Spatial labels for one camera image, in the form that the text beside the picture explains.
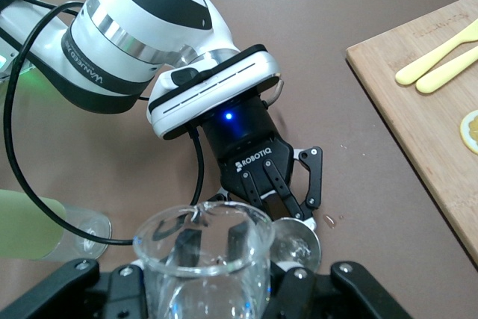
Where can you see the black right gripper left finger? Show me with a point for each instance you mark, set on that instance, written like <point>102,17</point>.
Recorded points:
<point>56,289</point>

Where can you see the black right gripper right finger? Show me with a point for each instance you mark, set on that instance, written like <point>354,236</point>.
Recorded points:
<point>358,289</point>

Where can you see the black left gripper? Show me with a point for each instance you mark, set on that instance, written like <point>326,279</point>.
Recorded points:
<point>246,128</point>

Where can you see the steel double jigger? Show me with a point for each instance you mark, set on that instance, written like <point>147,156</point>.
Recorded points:
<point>298,244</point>

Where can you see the clear glass beaker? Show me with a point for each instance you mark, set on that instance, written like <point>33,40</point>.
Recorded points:
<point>201,289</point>

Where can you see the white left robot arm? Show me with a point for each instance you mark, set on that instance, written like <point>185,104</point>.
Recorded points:
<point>130,16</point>

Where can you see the green sleeved glass bottle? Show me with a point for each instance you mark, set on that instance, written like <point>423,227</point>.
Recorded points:
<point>26,225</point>

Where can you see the wooden cutting board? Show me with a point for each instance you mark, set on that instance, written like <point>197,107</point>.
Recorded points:
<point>418,117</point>

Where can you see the yellow plastic knife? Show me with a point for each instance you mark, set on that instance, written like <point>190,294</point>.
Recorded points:
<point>429,61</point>

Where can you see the lemon slice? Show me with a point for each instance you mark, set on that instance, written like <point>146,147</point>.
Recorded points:
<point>471,132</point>

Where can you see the yellow plastic fork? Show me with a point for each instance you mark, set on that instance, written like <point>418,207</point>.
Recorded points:
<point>444,74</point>

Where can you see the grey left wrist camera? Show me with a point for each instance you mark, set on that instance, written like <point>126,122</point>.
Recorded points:
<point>216,91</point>

